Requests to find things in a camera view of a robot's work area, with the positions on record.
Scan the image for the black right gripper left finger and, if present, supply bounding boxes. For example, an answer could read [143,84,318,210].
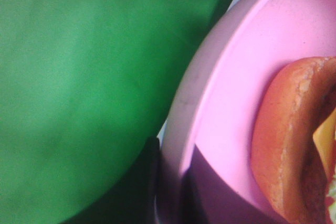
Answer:
[64,136,160,224]

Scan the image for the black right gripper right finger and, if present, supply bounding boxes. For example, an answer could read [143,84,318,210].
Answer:
[179,147,286,224]

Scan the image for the burger with lettuce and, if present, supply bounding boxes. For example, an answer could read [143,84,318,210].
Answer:
[250,57,335,223]

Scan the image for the pink round plate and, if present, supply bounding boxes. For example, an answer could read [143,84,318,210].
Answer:
[156,0,335,223]

